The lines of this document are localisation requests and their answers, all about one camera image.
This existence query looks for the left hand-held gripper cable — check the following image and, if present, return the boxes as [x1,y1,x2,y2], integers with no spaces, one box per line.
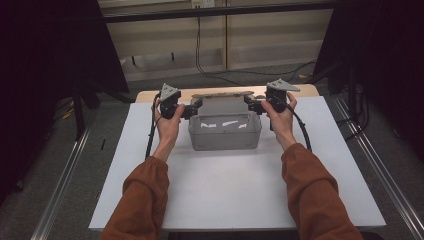
[144,92,165,160]

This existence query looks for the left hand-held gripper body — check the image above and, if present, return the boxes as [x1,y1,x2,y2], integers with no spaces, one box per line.
[159,83,195,121]

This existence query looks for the metal floor rail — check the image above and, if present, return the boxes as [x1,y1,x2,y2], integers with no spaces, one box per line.
[332,94,424,240]
[30,125,94,240]

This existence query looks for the black horizontal bar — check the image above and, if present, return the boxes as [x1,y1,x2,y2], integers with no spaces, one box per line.
[102,1,336,24]

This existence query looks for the wooden table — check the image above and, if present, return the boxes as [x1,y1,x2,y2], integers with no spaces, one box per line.
[135,83,321,104]

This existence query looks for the hand-held gripper cable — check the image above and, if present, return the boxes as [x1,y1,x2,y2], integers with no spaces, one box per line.
[285,102,313,153]
[144,92,165,160]

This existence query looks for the person's left hand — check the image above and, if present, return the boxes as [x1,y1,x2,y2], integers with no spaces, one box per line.
[152,98,186,148]

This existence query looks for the person's right hand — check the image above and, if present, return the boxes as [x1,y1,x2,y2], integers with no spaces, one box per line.
[260,91,298,143]

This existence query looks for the light wooden shelf unit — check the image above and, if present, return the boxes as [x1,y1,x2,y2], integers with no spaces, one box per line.
[106,9,334,83]

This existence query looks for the black metal stand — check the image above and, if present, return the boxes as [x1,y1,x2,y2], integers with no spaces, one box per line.
[71,78,101,141]

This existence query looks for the grey translucent plastic box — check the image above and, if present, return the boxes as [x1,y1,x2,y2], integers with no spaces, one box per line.
[187,112,263,151]

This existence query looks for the black hanging cable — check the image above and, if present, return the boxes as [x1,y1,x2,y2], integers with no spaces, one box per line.
[194,16,318,86]

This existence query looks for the dark curtain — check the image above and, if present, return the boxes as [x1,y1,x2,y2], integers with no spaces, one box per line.
[312,0,424,164]
[0,0,130,204]

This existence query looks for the right hand-held gripper cable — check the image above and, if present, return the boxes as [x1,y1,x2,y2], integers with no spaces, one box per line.
[285,102,313,153]

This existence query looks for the white board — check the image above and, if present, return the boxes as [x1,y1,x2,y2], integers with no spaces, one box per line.
[88,96,387,231]

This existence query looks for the white wall socket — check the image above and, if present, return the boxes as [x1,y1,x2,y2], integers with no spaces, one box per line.
[190,0,216,10]

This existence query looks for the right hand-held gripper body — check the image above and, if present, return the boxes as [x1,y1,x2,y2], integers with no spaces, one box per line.
[252,78,301,115]

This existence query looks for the black floor cables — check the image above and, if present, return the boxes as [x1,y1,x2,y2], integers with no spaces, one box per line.
[334,84,371,143]

